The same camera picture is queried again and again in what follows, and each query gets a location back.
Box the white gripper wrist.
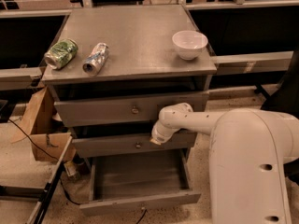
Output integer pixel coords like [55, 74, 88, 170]
[150, 121, 178, 146]

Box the grey drawer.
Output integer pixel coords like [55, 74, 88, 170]
[80, 149, 200, 216]
[54, 91, 209, 127]
[73, 121, 196, 158]

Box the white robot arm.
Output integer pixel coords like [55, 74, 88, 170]
[151, 103, 299, 224]

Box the grey top drawer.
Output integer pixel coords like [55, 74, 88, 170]
[54, 91, 209, 127]

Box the grey bottom drawer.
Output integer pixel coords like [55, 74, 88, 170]
[80, 149, 200, 216]

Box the grey wooden drawer cabinet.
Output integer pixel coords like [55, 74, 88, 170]
[41, 4, 218, 161]

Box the small bottle on floor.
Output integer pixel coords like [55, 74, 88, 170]
[64, 161, 80, 181]

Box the silver blue soda can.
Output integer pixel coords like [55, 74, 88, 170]
[82, 43, 109, 76]

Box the white ceramic bowl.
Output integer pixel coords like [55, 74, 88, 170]
[172, 30, 208, 61]

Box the brown cardboard box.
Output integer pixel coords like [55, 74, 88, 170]
[10, 88, 71, 161]

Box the green crushed soda can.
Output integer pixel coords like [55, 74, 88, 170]
[44, 39, 78, 70]

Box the black office chair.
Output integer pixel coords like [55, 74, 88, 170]
[249, 49, 299, 188]

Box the grey metal floor rail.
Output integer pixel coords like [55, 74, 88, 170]
[0, 137, 72, 224]

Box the black floor cable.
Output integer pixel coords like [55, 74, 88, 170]
[7, 118, 82, 206]

